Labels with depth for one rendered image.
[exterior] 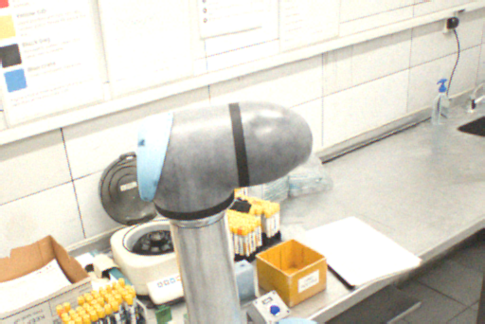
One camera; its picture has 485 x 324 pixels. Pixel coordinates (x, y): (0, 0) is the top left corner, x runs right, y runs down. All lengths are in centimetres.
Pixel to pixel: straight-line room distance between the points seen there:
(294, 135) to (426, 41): 195
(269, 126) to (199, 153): 9
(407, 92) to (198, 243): 195
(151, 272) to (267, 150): 83
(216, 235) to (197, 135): 16
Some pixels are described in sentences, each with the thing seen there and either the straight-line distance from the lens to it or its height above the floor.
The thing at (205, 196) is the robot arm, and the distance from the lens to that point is 72.
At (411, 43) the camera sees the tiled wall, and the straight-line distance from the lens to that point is 256.
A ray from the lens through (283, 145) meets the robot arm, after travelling 71.
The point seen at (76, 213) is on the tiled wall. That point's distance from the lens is 170.
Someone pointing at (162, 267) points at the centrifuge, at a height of 97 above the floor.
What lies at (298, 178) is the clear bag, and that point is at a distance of 197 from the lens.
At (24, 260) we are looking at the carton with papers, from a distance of 162.
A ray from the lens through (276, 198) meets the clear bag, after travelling 192.
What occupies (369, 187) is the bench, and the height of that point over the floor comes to 87.
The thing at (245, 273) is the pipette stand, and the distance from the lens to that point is 142.
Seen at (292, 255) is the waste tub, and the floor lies 92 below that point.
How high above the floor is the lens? 177
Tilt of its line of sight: 26 degrees down
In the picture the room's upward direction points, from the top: 7 degrees counter-clockwise
